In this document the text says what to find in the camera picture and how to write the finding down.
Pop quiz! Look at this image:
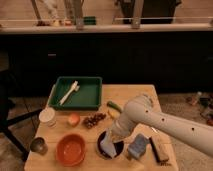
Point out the grey blue towel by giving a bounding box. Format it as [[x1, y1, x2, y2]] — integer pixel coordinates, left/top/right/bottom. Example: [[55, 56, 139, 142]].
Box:
[[100, 133, 117, 158]]

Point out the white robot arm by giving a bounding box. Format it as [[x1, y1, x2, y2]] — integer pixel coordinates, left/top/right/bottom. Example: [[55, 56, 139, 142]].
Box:
[[109, 95, 213, 157]]

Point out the purple bowl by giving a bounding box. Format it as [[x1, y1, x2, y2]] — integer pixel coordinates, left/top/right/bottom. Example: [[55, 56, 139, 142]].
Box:
[[97, 132, 124, 159]]

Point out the orange bowl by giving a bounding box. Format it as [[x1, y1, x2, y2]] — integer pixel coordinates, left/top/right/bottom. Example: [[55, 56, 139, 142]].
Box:
[[55, 134, 86, 167]]

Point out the green cucumber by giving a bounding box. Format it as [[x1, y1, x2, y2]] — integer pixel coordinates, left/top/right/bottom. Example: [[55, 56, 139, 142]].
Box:
[[107, 101, 122, 113]]

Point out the green plastic tray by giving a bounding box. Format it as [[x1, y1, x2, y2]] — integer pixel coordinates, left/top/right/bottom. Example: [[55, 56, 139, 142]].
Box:
[[48, 76, 102, 110]]

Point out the yellow banana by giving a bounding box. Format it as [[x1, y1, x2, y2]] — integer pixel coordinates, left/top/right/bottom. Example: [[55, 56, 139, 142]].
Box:
[[108, 110, 119, 120]]

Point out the white dish brush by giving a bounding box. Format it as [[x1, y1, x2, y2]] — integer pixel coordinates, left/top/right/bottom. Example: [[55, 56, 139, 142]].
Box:
[[59, 81, 80, 105]]

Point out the bunch of dark grapes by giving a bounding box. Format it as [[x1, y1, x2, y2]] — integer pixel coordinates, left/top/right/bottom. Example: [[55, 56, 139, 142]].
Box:
[[82, 113, 106, 129]]

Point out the peach fruit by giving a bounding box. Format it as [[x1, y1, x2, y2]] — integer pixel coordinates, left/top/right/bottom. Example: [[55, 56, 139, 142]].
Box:
[[68, 113, 80, 127]]

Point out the blue sponge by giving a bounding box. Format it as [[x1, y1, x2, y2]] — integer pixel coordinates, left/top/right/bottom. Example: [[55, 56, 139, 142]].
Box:
[[127, 134, 149, 159]]

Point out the small metal cup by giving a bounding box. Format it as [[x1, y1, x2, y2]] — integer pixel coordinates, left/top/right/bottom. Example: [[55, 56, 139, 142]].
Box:
[[30, 137, 48, 155]]

